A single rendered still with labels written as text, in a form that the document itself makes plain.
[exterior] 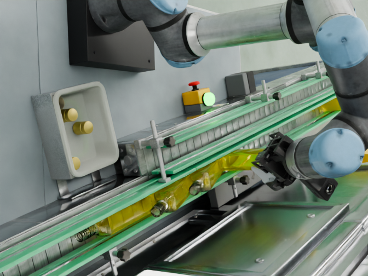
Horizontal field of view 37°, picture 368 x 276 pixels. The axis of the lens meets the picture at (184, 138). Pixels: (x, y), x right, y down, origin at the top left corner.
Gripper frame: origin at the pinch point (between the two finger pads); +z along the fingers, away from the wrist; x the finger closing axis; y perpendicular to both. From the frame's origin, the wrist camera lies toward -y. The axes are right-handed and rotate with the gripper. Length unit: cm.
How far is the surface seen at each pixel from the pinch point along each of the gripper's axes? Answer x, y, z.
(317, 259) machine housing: 9.5, -19.7, 2.0
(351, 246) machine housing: 1.3, -27.7, 7.7
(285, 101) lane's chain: -49, -13, 88
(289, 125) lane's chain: -43, -21, 91
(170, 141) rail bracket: 3.3, 20.2, 24.3
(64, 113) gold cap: 13, 46, 29
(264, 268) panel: 17.5, -11.6, 5.1
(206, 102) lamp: -22, 15, 62
